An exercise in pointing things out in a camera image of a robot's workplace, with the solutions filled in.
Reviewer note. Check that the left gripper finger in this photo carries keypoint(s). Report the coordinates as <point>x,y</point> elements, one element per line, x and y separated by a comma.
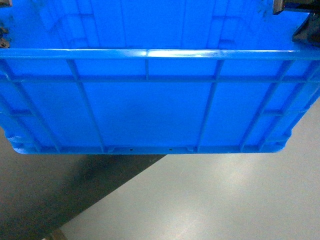
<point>4,43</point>

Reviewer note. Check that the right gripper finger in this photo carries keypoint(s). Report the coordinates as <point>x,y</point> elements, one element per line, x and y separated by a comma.
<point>309,32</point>
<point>304,6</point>

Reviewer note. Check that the blue plastic crate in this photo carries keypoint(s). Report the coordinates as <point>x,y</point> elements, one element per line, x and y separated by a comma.
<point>153,76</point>

